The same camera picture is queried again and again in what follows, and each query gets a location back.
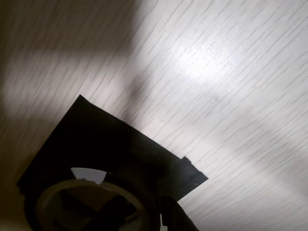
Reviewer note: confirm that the black square tape frame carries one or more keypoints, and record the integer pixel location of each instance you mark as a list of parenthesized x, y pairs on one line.
[(96, 134)]

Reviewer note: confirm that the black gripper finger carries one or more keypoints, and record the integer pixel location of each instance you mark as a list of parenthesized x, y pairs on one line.
[(176, 216), (108, 216)]

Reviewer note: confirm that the black tape roll white core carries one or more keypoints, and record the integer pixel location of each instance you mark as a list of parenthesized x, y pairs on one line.
[(49, 192)]

